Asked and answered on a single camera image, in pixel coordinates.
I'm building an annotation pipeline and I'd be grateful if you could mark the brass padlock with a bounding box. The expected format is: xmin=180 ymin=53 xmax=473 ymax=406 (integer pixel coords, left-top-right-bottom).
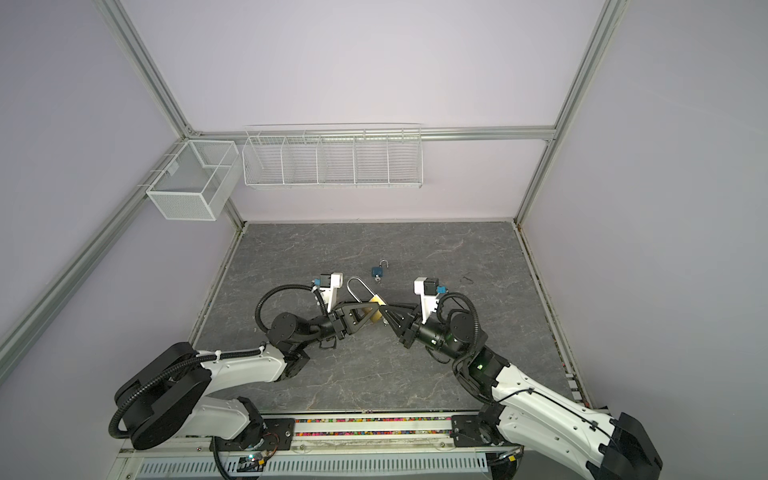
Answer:
xmin=346 ymin=276 xmax=386 ymax=323

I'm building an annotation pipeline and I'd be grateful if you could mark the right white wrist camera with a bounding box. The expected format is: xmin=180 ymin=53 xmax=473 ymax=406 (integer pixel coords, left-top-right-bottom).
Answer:
xmin=414 ymin=277 xmax=447 ymax=324

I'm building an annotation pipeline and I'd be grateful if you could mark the black corrugated left cable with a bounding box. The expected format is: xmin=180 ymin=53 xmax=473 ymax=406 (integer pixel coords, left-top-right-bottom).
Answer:
xmin=107 ymin=283 xmax=319 ymax=440

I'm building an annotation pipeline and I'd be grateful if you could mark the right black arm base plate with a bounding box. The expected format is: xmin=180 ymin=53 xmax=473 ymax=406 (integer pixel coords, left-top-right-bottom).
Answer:
xmin=450 ymin=414 xmax=521 ymax=448

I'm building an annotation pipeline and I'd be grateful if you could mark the black corrugated cable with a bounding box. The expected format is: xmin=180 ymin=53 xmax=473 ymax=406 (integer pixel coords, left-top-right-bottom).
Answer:
xmin=107 ymin=283 xmax=319 ymax=440
xmin=434 ymin=292 xmax=499 ymax=403

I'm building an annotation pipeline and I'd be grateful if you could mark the white wire shelf basket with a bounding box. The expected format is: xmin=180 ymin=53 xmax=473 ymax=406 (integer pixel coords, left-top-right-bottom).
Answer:
xmin=241 ymin=123 xmax=424 ymax=188

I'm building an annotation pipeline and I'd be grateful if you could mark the aluminium front rail frame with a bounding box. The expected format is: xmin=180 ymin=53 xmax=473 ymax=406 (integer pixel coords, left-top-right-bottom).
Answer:
xmin=116 ymin=409 xmax=625 ymax=460

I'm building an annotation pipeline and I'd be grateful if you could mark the blue padlock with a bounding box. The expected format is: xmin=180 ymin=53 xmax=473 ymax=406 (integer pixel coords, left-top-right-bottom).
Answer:
xmin=371 ymin=259 xmax=389 ymax=280

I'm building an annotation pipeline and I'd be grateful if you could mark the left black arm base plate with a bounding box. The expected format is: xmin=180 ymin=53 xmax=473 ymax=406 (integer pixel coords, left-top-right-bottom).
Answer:
xmin=209 ymin=417 xmax=296 ymax=452

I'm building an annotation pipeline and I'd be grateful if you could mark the black corrugated right cable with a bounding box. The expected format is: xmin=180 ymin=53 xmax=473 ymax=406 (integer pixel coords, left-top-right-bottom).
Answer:
xmin=434 ymin=292 xmax=499 ymax=403

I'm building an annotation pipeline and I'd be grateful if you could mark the white mesh box basket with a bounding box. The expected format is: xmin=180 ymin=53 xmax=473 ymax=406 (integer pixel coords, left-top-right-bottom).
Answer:
xmin=147 ymin=140 xmax=243 ymax=221

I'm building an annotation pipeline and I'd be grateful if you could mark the white vented cable duct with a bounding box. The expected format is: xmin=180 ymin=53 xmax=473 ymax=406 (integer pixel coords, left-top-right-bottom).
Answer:
xmin=133 ymin=452 xmax=490 ymax=479

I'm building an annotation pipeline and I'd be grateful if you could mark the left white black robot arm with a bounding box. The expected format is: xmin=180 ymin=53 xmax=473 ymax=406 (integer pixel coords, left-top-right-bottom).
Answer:
xmin=108 ymin=302 xmax=380 ymax=450

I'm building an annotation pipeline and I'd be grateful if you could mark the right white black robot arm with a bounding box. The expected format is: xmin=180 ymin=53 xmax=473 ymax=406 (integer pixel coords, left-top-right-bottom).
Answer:
xmin=380 ymin=305 xmax=663 ymax=479

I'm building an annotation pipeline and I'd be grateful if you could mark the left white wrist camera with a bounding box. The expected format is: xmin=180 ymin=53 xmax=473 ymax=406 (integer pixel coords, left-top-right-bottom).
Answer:
xmin=312 ymin=272 xmax=344 ymax=313

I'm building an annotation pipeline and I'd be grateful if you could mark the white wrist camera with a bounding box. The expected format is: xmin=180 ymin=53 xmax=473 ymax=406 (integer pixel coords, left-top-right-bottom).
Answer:
xmin=312 ymin=272 xmax=344 ymax=313
xmin=414 ymin=277 xmax=447 ymax=324

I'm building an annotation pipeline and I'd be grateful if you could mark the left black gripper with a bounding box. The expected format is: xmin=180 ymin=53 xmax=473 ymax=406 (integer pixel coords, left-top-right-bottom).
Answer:
xmin=297 ymin=300 xmax=380 ymax=351

